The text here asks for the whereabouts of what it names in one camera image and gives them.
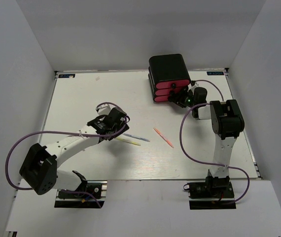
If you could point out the black pink drawer organizer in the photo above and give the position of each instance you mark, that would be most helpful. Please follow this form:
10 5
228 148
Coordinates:
167 73

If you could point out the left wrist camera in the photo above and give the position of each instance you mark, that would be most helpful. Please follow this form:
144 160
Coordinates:
103 109

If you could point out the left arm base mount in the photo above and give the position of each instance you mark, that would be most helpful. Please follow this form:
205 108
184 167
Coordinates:
90 196

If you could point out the yellow blue pen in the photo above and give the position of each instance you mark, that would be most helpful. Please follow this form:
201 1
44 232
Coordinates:
130 141

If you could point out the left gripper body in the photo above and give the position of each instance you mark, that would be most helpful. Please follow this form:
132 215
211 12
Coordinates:
119 130

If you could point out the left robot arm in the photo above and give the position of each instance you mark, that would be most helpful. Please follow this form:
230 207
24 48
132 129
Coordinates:
40 168

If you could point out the right blue table label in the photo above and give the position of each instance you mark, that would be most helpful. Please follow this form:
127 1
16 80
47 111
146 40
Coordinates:
214 73

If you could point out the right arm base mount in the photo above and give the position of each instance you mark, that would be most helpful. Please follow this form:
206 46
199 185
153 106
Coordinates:
200 198

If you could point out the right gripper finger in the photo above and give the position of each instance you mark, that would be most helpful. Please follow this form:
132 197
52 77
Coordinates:
182 104
178 97

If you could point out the orange pink pen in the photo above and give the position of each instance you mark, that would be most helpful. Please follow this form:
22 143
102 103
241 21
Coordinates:
163 137

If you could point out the left blue table label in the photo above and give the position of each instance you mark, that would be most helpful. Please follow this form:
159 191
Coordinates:
66 76

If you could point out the blue table label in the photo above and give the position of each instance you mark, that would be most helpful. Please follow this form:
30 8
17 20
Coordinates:
66 76
214 73

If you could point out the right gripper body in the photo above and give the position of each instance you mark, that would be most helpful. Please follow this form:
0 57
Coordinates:
189 97

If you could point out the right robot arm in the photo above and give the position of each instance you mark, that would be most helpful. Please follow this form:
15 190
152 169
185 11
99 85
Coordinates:
227 123

